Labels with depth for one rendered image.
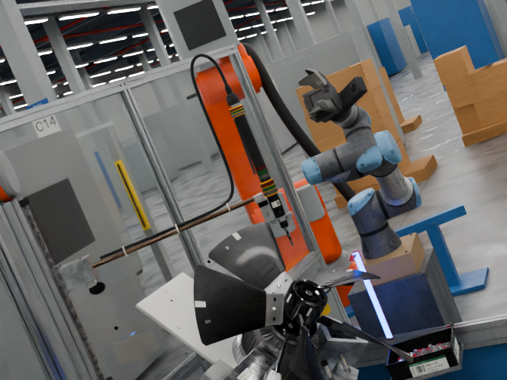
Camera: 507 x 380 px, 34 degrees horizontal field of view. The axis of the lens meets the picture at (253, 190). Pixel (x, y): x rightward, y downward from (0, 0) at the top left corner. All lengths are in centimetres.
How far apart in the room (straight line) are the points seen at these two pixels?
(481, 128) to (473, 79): 67
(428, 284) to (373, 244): 25
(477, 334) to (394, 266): 42
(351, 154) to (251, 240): 50
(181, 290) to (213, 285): 37
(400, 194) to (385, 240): 21
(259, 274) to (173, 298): 30
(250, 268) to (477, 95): 916
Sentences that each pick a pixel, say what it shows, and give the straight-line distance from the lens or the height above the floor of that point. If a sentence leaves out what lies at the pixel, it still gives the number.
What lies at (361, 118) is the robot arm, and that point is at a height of 164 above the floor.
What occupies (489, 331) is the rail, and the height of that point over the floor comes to 83.
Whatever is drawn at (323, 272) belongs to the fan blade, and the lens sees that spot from 279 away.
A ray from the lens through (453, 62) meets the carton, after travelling 1155.
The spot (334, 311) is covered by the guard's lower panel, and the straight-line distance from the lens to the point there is 407.
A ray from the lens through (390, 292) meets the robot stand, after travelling 309.
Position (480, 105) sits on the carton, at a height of 44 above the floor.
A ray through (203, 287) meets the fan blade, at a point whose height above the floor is 138.
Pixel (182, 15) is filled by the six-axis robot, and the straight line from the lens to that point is 630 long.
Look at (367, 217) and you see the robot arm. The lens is 310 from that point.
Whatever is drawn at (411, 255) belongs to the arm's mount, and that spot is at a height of 107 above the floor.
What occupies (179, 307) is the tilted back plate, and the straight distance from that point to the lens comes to 266.
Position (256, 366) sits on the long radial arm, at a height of 111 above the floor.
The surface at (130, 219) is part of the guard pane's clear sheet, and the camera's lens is 309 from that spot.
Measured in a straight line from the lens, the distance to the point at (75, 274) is 254.
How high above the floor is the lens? 184
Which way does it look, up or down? 7 degrees down
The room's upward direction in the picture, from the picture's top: 23 degrees counter-clockwise
